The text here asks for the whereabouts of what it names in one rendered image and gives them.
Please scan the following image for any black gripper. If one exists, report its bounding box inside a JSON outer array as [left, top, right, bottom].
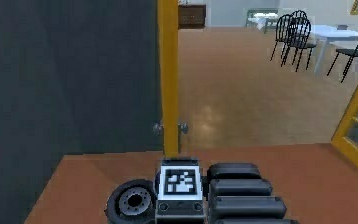
[[104, 179, 157, 224]]

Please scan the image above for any grey round door knob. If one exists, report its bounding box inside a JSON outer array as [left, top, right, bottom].
[[152, 121, 164, 136], [177, 121, 189, 136]]

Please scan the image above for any brown wooden cabinet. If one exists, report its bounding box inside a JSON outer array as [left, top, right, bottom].
[[177, 3, 207, 30]]

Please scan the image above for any green side table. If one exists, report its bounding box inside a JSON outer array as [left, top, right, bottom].
[[245, 8, 279, 34]]

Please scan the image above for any yellow glazed room door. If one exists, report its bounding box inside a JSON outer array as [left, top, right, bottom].
[[331, 73, 358, 178]]

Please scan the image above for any white dining table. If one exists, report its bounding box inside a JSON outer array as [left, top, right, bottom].
[[306, 23, 358, 76]]

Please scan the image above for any black wire chair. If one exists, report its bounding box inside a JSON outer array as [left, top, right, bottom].
[[280, 16, 317, 73], [326, 26, 358, 84], [269, 9, 309, 63]]

